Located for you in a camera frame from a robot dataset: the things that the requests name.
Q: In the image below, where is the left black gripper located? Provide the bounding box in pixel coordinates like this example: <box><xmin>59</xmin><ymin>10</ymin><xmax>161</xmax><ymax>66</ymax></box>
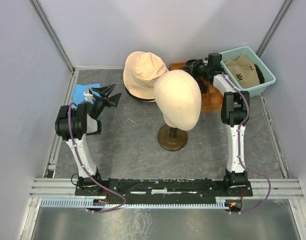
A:
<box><xmin>92</xmin><ymin>83</ymin><xmax>123</xmax><ymax>119</ymax></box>

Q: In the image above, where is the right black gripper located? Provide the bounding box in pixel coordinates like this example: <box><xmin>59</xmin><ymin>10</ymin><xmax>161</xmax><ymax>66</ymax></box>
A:
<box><xmin>179</xmin><ymin>59</ymin><xmax>210</xmax><ymax>80</ymax></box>

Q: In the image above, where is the black smiley bucket hat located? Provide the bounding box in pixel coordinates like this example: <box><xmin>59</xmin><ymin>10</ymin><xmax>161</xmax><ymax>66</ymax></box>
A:
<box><xmin>125</xmin><ymin>87</ymin><xmax>155</xmax><ymax>101</ymax></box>

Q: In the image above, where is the beige mannequin head stand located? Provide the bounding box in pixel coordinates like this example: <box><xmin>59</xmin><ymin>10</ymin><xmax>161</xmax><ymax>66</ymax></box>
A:
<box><xmin>153</xmin><ymin>70</ymin><xmax>202</xmax><ymax>152</ymax></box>

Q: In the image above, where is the wooden compartment tray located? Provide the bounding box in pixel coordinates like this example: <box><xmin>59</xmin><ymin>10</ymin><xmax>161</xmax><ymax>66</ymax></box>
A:
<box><xmin>170</xmin><ymin>57</ymin><xmax>223</xmax><ymax>112</ymax></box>

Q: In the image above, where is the beige bucket hat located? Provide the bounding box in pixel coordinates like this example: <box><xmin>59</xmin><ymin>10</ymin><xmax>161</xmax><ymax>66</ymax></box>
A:
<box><xmin>123</xmin><ymin>51</ymin><xmax>169</xmax><ymax>99</ymax></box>

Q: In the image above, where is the pink bucket hat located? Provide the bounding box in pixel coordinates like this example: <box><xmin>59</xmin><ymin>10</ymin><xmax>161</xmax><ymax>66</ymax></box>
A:
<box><xmin>140</xmin><ymin>99</ymin><xmax>156</xmax><ymax>103</ymax></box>

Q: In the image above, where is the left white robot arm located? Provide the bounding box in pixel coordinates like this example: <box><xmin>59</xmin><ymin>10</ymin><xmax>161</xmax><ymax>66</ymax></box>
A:
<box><xmin>55</xmin><ymin>83</ymin><xmax>122</xmax><ymax>195</ymax></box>

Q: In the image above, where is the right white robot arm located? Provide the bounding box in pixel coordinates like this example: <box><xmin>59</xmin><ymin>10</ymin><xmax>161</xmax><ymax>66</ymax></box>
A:
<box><xmin>180</xmin><ymin>53</ymin><xmax>250</xmax><ymax>196</ymax></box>

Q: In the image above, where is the rolled black belt middle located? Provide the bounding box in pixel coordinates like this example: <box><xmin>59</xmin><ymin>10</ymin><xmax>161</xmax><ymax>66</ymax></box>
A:
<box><xmin>195</xmin><ymin>78</ymin><xmax>208</xmax><ymax>94</ymax></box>

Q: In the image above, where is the blue patterned cloth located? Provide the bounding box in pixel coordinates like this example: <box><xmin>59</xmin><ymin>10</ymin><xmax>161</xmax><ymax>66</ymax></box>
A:
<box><xmin>71</xmin><ymin>83</ymin><xmax>101</xmax><ymax>105</ymax></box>

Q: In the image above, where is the teal plastic bin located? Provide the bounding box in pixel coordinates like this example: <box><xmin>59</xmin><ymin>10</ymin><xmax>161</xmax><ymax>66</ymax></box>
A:
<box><xmin>220</xmin><ymin>46</ymin><xmax>276</xmax><ymax>97</ymax></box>

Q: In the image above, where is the black baseball cap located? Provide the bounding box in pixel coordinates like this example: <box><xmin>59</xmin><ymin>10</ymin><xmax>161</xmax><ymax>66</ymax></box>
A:
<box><xmin>254</xmin><ymin>64</ymin><xmax>265</xmax><ymax>84</ymax></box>

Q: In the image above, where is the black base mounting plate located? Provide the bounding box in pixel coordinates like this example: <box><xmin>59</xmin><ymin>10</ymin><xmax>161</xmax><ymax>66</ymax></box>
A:
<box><xmin>73</xmin><ymin>178</ymin><xmax>253</xmax><ymax>204</ymax></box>

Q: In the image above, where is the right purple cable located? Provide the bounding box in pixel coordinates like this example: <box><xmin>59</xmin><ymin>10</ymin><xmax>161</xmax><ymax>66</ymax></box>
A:
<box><xmin>221</xmin><ymin>72</ymin><xmax>272</xmax><ymax>215</ymax></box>

